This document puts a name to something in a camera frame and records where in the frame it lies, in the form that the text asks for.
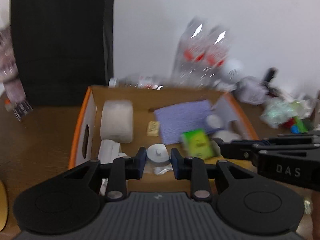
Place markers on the white folding stand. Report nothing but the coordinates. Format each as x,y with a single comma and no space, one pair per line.
109,150

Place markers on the white round security tag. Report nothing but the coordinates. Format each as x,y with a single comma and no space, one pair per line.
157,154

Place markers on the left water bottle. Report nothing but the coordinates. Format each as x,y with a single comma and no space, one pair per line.
189,69

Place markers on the pink textured vase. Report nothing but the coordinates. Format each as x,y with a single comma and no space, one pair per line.
9,71

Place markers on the white round speaker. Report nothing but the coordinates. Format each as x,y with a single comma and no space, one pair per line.
231,71

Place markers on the black tag card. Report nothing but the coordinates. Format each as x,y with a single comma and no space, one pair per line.
22,109

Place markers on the white translucent container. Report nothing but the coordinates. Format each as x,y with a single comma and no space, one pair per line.
117,121

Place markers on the crumpled iridescent wrap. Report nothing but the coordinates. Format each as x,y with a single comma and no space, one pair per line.
279,111

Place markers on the yellow thermos jug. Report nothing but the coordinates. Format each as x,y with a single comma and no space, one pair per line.
3,206

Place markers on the white plush toy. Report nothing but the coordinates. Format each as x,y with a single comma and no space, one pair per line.
226,136

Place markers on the water bottle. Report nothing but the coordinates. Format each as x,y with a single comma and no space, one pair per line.
218,44
189,69

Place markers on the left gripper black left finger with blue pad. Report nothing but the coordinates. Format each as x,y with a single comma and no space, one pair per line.
71,200

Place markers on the purple cloth pouch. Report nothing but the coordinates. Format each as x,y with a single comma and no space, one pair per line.
183,117

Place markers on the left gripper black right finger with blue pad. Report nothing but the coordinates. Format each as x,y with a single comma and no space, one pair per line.
243,199

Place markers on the red cardboard box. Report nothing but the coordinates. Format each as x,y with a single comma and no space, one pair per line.
87,140

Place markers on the small yellow soap bar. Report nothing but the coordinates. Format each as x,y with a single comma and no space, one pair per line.
153,129

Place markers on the black upright device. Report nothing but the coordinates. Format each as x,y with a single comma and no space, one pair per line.
270,74

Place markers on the white patterned tin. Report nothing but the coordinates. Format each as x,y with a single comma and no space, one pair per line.
251,90

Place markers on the black paper bag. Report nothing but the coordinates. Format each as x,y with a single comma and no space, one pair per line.
61,48

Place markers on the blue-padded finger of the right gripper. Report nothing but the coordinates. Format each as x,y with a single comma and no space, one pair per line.
240,149

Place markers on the right water bottle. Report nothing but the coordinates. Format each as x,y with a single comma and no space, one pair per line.
218,44

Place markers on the green plastic item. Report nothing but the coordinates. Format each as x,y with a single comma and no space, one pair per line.
298,126

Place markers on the green tissue pack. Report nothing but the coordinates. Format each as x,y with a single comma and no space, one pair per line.
197,144

